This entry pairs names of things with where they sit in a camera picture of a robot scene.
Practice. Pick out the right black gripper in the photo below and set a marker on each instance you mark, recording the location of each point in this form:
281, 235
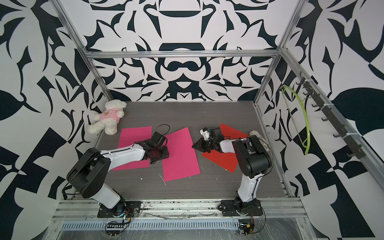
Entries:
200, 142

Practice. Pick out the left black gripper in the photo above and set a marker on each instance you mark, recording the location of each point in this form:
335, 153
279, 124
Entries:
166, 150

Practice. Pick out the magenta paper sheet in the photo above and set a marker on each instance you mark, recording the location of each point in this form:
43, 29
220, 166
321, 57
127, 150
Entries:
182, 161
127, 138

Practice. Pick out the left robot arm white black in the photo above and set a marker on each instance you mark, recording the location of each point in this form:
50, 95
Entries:
88, 175

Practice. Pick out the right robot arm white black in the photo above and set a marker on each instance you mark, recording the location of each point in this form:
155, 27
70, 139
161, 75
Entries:
251, 152

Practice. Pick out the red square paper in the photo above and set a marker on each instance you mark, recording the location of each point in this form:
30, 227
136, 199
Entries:
227, 161

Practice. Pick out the white grey sneaker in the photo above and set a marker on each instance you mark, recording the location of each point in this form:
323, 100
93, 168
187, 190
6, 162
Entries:
261, 139

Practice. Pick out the white teddy bear pink shirt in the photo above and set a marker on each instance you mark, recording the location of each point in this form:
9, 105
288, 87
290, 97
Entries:
109, 119

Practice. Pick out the right black connector board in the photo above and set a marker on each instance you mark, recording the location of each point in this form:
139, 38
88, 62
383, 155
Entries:
246, 228

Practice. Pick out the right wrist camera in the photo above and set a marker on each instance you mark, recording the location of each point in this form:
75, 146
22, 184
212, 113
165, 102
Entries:
206, 134

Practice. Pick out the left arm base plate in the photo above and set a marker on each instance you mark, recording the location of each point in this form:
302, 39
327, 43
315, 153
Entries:
129, 210

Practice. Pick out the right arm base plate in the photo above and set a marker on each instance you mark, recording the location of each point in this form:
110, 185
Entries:
232, 208

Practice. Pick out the black wall hook rack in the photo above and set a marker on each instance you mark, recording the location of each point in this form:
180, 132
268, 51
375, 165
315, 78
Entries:
323, 104

